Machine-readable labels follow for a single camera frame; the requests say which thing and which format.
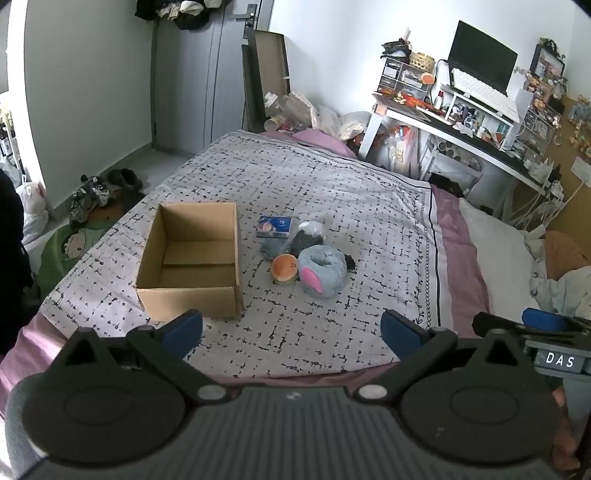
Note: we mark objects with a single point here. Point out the white quilt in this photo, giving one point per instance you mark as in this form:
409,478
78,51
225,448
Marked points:
498,258

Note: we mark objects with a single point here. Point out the small blue printed packet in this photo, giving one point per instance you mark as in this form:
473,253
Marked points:
274,226

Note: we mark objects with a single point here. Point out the white rolling cart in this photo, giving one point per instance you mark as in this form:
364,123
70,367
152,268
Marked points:
455,161

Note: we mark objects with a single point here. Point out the clothes hung over door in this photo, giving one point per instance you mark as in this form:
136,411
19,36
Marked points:
184,10

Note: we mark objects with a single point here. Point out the wicker basket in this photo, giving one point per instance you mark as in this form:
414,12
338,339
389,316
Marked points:
422,62

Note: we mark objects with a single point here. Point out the small round plush toy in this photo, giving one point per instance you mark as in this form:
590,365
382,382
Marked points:
284,269

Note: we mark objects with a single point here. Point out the clear plastic packaging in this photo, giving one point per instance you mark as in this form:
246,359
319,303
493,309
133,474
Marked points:
298,108

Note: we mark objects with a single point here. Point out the person's right hand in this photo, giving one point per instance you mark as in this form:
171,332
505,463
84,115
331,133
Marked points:
567,450

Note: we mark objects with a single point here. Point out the shelf with bottles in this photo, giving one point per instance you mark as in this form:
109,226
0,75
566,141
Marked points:
8,138

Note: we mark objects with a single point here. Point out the clear storage bin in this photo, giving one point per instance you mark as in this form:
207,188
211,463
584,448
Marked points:
397,147

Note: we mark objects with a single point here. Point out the photo frame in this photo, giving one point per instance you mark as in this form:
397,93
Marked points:
547,62

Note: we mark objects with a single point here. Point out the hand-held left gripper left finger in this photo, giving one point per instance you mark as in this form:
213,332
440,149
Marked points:
182,330

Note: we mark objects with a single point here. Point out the orange brown pillow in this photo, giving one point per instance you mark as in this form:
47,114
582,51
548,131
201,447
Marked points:
565,251

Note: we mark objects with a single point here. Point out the flat cardboard carton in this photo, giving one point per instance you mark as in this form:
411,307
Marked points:
273,64

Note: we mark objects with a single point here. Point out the green cartoon floor mat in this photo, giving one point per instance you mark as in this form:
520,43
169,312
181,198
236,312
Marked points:
60,258

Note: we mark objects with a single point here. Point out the crumpled white plastic bag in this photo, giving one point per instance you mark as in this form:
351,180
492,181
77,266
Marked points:
346,124

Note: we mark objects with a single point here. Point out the small black cloth item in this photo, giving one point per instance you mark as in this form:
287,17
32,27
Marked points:
349,263

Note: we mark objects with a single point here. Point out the clear drawer organiser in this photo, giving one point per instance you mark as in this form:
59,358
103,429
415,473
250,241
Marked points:
401,78

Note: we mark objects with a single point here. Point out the white desk riser shelf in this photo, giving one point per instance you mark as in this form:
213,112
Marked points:
501,117

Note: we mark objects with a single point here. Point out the dark socks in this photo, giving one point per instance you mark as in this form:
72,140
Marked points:
300,243

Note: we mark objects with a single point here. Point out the cardboard box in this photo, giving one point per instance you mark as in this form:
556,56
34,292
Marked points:
194,277

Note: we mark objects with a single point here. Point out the white black patterned blanket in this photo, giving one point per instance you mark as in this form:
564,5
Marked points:
323,175

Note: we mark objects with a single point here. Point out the pale printed bedding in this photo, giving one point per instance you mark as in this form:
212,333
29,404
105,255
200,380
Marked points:
563,290

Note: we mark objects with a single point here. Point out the black leaning panel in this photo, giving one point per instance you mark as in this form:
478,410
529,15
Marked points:
251,92

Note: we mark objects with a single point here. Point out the blue grey plush toy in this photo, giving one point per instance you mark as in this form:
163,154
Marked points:
323,267

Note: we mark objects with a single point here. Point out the small clear drawer unit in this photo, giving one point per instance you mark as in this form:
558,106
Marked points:
535,129

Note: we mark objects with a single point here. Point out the black bag on organiser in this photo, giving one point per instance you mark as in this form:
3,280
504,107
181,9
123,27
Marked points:
396,48

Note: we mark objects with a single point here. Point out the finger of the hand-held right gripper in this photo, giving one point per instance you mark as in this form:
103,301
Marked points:
489,322
544,318

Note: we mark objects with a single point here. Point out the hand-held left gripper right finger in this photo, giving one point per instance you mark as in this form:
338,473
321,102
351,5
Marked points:
399,333

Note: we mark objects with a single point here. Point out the cork board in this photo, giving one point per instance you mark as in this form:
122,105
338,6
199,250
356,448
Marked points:
572,161

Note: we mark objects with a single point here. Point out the dark slippers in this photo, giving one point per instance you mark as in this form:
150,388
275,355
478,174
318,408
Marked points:
124,179

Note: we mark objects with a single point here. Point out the white desk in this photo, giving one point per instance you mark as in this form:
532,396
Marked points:
455,131

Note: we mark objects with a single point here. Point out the white keyboard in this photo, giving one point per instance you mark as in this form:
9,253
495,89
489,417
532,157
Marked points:
485,92

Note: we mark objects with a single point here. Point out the black laptop monitor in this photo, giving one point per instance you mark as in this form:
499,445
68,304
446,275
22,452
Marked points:
482,57

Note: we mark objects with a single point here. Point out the paper cup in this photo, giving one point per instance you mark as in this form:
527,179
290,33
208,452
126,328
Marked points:
272,123

